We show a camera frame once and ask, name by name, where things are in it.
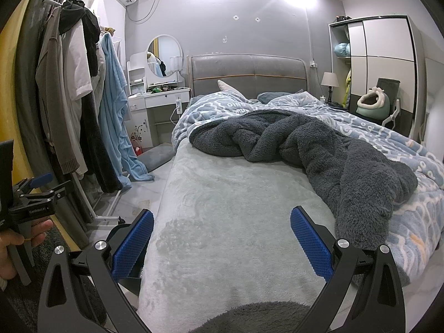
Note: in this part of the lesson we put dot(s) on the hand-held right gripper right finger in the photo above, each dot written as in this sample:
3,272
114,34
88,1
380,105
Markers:
310,242

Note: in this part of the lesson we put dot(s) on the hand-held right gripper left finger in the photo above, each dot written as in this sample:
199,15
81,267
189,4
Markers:
133,242

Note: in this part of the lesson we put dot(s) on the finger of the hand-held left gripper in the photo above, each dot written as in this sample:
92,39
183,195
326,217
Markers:
52,192
40,180

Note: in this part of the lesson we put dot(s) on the person's left hand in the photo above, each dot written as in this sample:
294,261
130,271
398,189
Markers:
8,253

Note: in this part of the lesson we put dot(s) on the white clothes rack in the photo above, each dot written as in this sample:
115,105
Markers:
100,215

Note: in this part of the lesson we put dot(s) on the yellow curtain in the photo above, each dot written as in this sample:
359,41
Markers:
10,93

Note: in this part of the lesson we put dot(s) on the bed with pale fleece sheet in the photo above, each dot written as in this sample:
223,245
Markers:
225,232

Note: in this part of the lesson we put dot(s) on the grey knit sweater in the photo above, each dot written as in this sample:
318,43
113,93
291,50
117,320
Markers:
52,93

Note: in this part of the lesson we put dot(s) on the grey floor cushion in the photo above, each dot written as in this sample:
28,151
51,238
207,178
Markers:
156,158

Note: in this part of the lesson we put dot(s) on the small red item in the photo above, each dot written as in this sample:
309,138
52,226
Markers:
137,150

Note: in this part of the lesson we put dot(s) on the dark grey fleece blanket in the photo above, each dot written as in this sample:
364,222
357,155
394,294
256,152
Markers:
312,138

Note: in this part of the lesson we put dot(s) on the cream hanging garment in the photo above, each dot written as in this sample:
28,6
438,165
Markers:
100,86

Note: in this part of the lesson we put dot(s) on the light blue robe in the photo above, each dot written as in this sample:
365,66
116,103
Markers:
112,93

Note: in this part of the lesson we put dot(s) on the white shirt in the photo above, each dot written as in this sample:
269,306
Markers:
76,62

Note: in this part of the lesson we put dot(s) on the white vanity table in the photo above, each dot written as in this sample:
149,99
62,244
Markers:
156,102

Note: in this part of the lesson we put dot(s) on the white power strip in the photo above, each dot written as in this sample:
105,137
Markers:
178,105

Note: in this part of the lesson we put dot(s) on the teal pillow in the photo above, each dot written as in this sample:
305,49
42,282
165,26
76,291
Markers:
274,97

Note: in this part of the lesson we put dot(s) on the green and cream pet bed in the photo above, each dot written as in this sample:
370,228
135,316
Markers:
373,105

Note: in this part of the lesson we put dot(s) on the clutter on vanity table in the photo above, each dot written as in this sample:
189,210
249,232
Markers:
163,89

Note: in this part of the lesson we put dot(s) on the blue patterned duvet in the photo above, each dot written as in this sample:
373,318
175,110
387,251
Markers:
215,111

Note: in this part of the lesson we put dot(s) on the yellow-green garment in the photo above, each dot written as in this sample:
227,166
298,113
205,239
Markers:
347,88

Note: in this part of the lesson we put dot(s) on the bedside lamp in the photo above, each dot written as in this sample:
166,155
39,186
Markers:
329,79

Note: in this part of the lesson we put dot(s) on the black office chair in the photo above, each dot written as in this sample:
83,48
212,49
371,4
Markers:
390,85

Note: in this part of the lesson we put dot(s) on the white pillow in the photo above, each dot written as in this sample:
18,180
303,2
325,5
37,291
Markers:
227,86

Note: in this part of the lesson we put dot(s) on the white vanity lamp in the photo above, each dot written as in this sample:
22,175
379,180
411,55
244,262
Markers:
176,66

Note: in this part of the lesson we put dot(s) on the round mirror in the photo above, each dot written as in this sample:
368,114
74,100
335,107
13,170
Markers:
164,52

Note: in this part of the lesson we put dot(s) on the grey padded headboard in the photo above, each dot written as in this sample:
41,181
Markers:
242,73

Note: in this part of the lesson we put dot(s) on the white door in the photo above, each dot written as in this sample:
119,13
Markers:
433,100

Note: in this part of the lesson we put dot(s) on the light blue plush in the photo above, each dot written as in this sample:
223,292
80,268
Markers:
341,49

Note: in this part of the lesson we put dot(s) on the white wardrobe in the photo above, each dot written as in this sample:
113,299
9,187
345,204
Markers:
381,41

